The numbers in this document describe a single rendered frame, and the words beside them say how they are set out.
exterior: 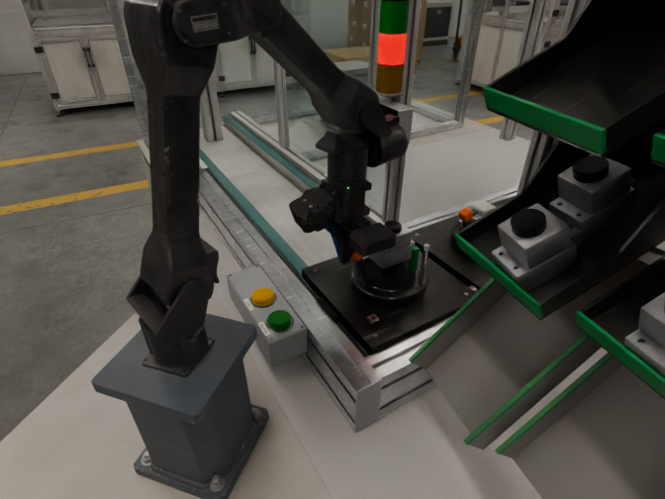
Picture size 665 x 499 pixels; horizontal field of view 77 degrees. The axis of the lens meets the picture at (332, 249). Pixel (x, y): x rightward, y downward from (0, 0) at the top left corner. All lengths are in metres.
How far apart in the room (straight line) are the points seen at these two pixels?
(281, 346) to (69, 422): 0.35
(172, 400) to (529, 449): 0.41
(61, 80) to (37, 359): 4.06
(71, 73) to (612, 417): 5.75
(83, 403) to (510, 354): 0.67
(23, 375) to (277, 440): 1.72
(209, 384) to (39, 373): 1.78
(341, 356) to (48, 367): 1.76
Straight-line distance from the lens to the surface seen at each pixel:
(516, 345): 0.58
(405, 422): 0.73
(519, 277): 0.44
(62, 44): 5.83
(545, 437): 0.57
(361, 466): 0.69
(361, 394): 0.64
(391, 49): 0.83
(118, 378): 0.57
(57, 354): 2.32
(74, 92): 5.91
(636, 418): 0.55
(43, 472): 0.80
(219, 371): 0.54
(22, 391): 2.24
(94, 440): 0.80
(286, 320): 0.71
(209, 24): 0.41
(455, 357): 0.61
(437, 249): 0.91
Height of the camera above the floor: 1.46
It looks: 34 degrees down
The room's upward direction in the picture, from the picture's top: straight up
